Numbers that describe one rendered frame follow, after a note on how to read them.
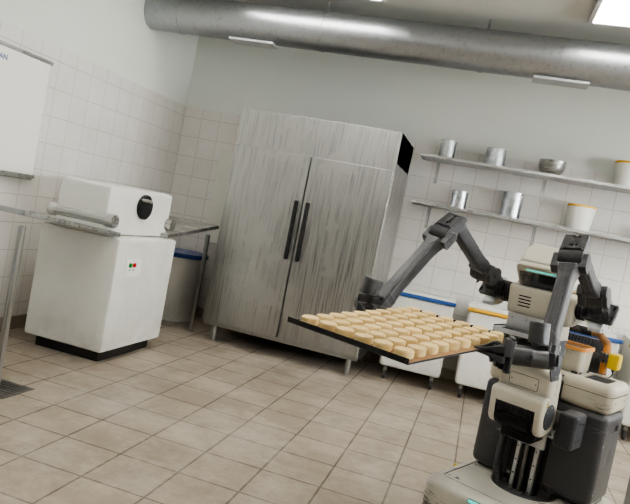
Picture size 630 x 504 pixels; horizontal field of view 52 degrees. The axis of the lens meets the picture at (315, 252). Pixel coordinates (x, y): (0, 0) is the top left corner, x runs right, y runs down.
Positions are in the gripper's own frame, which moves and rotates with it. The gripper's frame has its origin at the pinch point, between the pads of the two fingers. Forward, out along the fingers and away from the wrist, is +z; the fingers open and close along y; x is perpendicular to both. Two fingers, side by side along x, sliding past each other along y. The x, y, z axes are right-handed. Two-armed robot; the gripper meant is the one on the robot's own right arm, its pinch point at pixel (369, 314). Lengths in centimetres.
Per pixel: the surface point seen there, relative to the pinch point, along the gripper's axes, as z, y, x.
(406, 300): -327, -40, 82
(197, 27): -369, 156, -131
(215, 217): -451, -7, -98
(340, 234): -324, 5, 18
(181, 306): -410, -94, -112
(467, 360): -308, -78, 137
